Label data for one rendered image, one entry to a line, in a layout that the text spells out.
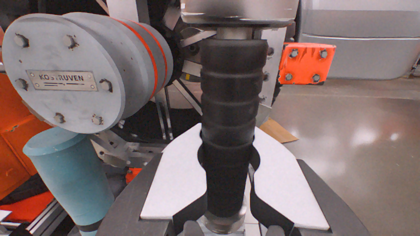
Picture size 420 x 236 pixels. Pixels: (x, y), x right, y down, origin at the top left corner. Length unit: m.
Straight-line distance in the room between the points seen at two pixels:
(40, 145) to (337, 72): 0.89
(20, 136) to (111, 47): 0.52
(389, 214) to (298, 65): 1.25
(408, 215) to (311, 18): 1.25
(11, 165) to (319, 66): 0.76
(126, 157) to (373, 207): 1.37
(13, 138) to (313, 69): 0.74
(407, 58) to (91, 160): 1.06
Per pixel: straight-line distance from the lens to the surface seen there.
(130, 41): 0.23
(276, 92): 0.43
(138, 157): 0.45
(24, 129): 0.69
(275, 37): 0.31
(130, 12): 0.34
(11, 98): 0.69
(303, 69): 0.34
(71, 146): 0.35
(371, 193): 1.54
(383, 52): 0.90
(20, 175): 0.70
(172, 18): 0.42
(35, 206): 1.03
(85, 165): 0.38
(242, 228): 0.83
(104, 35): 0.21
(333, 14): 0.76
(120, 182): 0.72
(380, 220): 1.40
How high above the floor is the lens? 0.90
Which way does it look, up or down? 28 degrees down
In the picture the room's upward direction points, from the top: 1 degrees clockwise
